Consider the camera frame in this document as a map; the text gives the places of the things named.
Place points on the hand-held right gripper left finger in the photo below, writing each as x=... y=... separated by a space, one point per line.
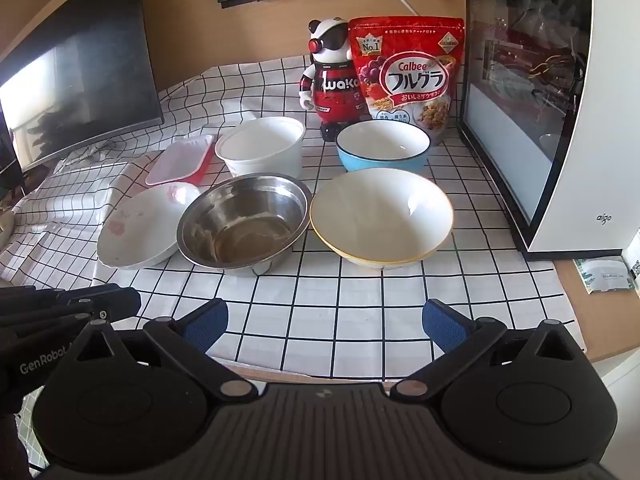
x=206 y=326

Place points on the cream bowl with yellow rim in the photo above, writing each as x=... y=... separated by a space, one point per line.
x=380 y=215

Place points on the white black checked tablecloth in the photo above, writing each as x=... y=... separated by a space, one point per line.
x=350 y=310

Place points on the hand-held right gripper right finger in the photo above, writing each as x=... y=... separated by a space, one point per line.
x=444 y=326

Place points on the stainless steel bowl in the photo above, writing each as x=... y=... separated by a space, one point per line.
x=242 y=227

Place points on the red cereal bag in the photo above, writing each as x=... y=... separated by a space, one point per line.
x=407 y=75

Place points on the red and white robot toy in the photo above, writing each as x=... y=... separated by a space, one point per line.
x=332 y=92

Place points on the black computer monitor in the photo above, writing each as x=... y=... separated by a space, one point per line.
x=75 y=70

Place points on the blue ceramic bowl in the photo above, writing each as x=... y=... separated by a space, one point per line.
x=382 y=157

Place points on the white computer case glass panel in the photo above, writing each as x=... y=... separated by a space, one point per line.
x=595 y=160

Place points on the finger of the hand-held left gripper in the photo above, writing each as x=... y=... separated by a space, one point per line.
x=87 y=301

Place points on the green and white sachet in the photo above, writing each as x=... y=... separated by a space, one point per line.
x=602 y=272

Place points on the white and pink plastic tray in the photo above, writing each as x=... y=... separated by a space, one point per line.
x=177 y=162

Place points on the white floral plate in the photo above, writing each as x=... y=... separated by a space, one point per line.
x=137 y=227

